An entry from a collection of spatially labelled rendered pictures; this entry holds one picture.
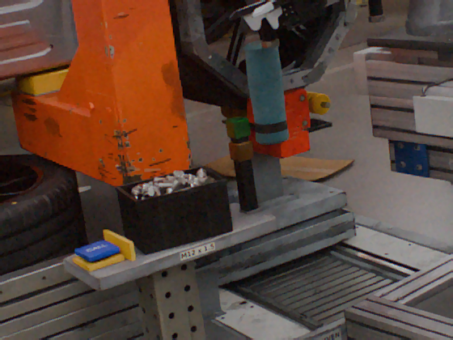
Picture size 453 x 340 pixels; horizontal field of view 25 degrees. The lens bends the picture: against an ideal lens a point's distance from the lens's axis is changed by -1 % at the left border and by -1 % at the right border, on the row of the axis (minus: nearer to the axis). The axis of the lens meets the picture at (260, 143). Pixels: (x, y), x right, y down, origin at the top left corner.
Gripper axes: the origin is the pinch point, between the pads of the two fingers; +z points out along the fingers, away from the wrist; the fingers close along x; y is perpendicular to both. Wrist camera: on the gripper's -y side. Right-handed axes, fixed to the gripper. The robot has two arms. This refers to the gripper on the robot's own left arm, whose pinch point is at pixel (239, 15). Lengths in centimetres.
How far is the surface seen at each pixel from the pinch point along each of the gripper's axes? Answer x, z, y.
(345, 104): 240, -121, 84
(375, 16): 19.2, -41.9, 15.7
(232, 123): -14.3, 15.0, 19.2
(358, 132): 188, -100, 86
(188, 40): 33.8, 3.3, 4.3
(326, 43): 42, -36, 21
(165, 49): -3.0, 19.7, 0.4
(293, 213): 49, -12, 63
